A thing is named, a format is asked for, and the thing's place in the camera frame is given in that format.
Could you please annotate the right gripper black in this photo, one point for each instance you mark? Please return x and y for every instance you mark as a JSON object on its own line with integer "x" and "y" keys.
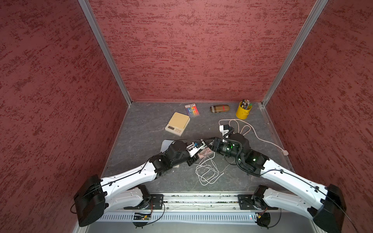
{"x": 215, "y": 140}

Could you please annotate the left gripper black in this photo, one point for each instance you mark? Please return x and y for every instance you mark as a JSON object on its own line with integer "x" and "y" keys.
{"x": 192, "y": 159}

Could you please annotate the pink power strip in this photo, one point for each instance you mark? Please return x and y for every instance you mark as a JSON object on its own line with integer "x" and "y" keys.
{"x": 205, "y": 153}

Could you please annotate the blue top kitchen scale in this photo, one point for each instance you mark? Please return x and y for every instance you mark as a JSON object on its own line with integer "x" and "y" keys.
{"x": 165, "y": 145}

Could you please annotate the beige kitchen scale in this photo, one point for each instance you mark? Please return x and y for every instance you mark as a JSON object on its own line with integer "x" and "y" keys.
{"x": 177, "y": 124}

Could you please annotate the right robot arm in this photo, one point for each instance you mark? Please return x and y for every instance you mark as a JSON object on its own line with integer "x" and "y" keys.
{"x": 324, "y": 205}

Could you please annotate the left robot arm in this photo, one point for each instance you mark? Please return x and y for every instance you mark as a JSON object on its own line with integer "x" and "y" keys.
{"x": 127, "y": 190}

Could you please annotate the brown pencil case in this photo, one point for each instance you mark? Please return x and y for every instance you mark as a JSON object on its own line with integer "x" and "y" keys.
{"x": 219, "y": 108}

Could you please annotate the colourful highlighter pack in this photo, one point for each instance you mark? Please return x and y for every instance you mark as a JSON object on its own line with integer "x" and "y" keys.
{"x": 191, "y": 110}

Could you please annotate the yellow pen cup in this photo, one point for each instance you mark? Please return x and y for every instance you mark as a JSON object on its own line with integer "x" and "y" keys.
{"x": 244, "y": 109}

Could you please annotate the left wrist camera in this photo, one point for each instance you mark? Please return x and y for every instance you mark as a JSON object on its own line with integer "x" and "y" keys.
{"x": 195, "y": 148}

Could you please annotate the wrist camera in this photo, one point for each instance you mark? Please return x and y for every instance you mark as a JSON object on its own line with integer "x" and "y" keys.
{"x": 226, "y": 130}
{"x": 195, "y": 148}

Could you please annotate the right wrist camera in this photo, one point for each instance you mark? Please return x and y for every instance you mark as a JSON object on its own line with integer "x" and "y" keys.
{"x": 226, "y": 130}

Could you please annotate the aluminium front rail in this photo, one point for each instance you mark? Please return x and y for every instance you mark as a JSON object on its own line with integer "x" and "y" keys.
{"x": 198, "y": 201}

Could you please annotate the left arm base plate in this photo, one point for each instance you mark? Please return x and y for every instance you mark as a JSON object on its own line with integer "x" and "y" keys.
{"x": 150, "y": 202}

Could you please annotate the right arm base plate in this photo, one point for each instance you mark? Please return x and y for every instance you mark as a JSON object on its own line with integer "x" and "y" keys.
{"x": 248, "y": 202}

